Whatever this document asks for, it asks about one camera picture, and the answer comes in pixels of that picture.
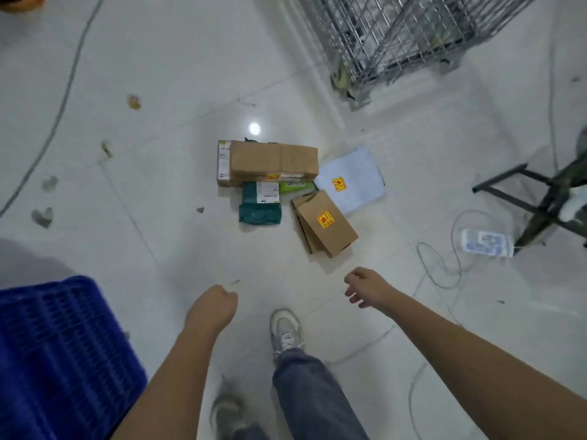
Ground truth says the person's right hand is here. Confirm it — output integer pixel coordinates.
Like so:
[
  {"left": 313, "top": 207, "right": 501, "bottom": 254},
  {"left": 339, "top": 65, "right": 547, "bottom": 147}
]
[{"left": 344, "top": 266, "right": 400, "bottom": 317}]

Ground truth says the person's left hand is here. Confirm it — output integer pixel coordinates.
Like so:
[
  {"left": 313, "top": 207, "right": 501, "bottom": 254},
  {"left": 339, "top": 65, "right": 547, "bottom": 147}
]
[{"left": 183, "top": 284, "right": 239, "bottom": 337}]

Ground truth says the pile of small parcels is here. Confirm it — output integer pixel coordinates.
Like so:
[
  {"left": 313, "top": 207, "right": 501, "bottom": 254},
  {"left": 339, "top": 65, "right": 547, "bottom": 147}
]
[{"left": 216, "top": 137, "right": 386, "bottom": 260}]

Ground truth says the blue plastic crate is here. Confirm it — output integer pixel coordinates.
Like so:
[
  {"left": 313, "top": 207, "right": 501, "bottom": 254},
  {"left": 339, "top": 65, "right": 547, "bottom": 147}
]
[{"left": 0, "top": 275, "right": 149, "bottom": 440}]

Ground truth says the person's left forearm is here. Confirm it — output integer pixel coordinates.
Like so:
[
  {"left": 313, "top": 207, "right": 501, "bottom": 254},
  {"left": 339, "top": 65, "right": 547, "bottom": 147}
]
[{"left": 112, "top": 324, "right": 230, "bottom": 440}]

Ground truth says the person's right forearm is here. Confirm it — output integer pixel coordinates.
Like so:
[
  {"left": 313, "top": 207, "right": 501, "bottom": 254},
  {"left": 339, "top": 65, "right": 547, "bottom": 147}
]
[{"left": 387, "top": 288, "right": 587, "bottom": 440}]

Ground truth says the person's right grey shoe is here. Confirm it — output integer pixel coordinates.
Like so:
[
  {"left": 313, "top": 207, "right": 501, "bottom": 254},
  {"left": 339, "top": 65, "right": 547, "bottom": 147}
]
[{"left": 269, "top": 308, "right": 305, "bottom": 362}]

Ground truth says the person's grey shoe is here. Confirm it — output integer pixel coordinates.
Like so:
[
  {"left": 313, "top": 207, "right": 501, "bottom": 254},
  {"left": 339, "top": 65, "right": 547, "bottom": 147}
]
[
  {"left": 210, "top": 379, "right": 257, "bottom": 440},
  {"left": 269, "top": 308, "right": 305, "bottom": 362}
]

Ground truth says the person's left grey shoe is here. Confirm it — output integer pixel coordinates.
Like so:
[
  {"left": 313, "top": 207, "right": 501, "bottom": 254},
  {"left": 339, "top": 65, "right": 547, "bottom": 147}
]
[{"left": 210, "top": 379, "right": 257, "bottom": 440}]

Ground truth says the person's right leg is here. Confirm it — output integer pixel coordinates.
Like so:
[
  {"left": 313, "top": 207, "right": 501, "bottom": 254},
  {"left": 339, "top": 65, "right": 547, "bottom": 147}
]
[{"left": 271, "top": 348, "right": 370, "bottom": 440}]

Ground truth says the person's leg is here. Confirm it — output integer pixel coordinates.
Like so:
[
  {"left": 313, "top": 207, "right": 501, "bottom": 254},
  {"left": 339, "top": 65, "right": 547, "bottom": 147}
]
[
  {"left": 234, "top": 421, "right": 272, "bottom": 440},
  {"left": 271, "top": 348, "right": 370, "bottom": 440}
]

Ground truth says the person's left leg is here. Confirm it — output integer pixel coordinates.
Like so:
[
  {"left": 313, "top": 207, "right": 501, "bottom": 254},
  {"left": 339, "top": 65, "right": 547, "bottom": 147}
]
[{"left": 234, "top": 421, "right": 272, "bottom": 440}]

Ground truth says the white power strip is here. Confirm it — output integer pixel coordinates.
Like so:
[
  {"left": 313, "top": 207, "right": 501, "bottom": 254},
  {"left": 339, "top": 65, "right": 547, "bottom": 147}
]
[{"left": 460, "top": 229, "right": 514, "bottom": 259}]

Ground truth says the dark folding stool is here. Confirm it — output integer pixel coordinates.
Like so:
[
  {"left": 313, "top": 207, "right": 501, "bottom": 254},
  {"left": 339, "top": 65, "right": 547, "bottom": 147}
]
[{"left": 472, "top": 150, "right": 587, "bottom": 257}]

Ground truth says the brown torn litter scrap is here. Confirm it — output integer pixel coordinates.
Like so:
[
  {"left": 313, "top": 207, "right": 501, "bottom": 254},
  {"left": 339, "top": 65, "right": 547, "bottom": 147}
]
[{"left": 31, "top": 207, "right": 55, "bottom": 230}]

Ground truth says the metal wire cart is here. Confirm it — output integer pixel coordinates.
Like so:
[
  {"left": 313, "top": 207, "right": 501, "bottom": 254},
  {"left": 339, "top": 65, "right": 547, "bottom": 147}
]
[{"left": 293, "top": 0, "right": 542, "bottom": 111}]

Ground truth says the grey floor cable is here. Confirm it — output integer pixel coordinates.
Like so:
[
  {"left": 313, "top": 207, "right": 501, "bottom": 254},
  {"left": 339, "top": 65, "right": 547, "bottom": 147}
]
[{"left": 0, "top": 0, "right": 107, "bottom": 218}]

